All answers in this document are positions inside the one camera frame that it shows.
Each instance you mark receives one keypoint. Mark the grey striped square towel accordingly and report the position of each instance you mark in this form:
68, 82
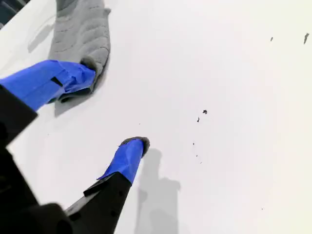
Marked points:
80, 36

